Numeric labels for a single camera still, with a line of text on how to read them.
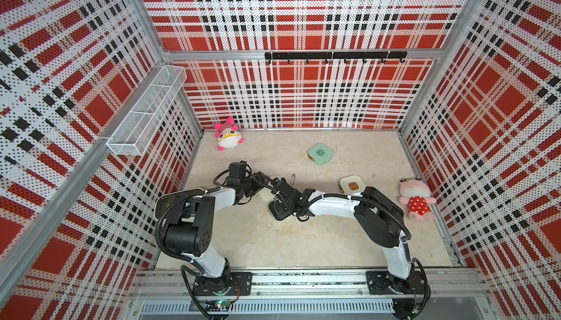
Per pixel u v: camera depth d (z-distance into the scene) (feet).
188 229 1.53
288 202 2.32
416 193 2.92
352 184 3.15
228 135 3.54
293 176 3.33
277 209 2.65
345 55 2.91
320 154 3.54
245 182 2.69
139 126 2.97
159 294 2.43
